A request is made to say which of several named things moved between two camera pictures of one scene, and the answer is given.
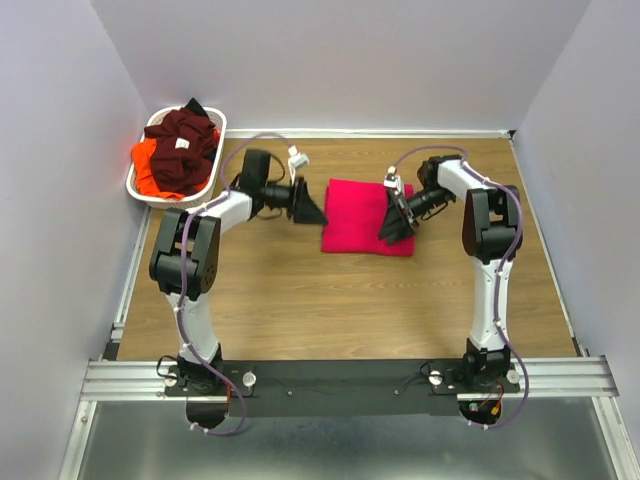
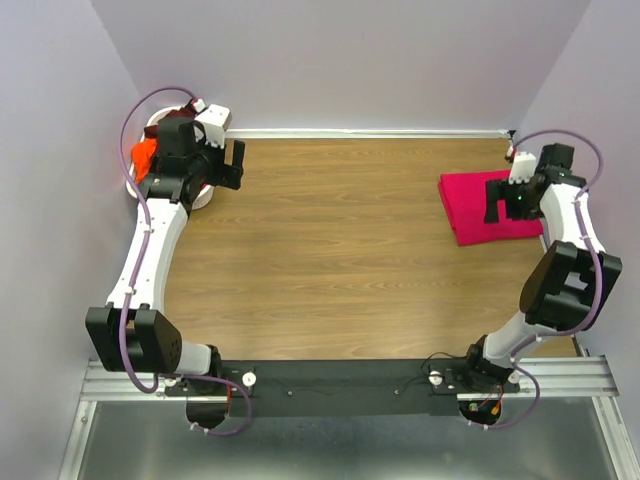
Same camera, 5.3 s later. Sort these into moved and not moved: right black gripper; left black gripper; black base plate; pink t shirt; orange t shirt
Moved: right black gripper; pink t shirt; left black gripper
Not moved: black base plate; orange t shirt
